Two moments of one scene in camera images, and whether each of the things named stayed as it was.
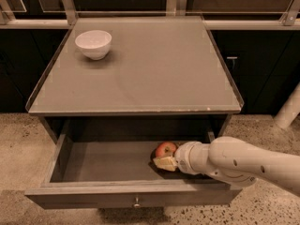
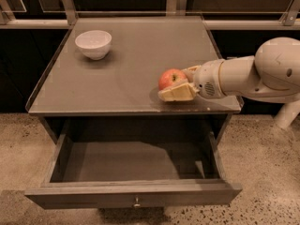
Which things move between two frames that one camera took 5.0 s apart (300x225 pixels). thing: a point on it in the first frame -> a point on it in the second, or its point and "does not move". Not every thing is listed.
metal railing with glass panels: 221,7 does not move
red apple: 165,149 -> 172,78
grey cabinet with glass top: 162,75 does not move
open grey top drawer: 115,170 does not move
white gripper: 183,157 -> 206,79
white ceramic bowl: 95,44 does not move
